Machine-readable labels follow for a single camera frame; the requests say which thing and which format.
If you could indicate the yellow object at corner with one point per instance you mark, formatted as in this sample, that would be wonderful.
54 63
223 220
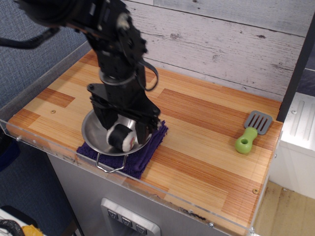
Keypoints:
31 230

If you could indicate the plush sushi roll toy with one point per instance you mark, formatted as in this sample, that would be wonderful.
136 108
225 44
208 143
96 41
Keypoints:
121 137

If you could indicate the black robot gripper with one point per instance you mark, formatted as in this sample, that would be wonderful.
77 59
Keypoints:
126 98

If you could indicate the clear acrylic table guard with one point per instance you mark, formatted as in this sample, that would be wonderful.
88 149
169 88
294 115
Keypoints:
196 169

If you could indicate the white ribbed side appliance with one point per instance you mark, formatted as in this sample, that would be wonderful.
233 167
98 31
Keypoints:
294 164

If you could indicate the purple folded cloth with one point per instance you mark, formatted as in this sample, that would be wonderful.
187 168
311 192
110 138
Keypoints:
137 161

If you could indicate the silver toy fridge cabinet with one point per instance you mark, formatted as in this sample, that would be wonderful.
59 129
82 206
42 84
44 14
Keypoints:
85 191

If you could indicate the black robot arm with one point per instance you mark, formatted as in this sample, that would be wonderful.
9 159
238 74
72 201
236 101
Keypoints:
119 47

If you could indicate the black right upright post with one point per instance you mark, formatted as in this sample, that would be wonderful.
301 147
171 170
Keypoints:
297 72

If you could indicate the stainless steel two-handled bowl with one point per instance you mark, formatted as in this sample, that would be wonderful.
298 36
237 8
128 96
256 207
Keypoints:
94 134

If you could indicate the green grey toy spatula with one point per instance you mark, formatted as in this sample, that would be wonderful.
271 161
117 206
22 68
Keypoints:
256 124

